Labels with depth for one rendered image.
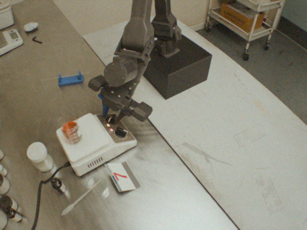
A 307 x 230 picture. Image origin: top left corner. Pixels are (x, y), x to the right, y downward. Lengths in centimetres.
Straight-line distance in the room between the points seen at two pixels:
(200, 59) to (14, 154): 69
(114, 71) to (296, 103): 214
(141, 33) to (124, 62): 9
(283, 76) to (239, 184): 211
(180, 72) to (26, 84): 61
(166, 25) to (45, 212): 64
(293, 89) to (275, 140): 182
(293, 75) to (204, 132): 215
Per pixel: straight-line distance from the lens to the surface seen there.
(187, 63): 81
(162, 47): 82
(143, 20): 59
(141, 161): 70
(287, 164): 82
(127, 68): 54
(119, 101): 59
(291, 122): 94
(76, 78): 94
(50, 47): 119
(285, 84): 264
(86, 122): 69
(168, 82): 79
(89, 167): 68
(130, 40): 60
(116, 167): 68
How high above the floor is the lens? 152
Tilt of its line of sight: 52 degrees down
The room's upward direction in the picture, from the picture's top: 2 degrees clockwise
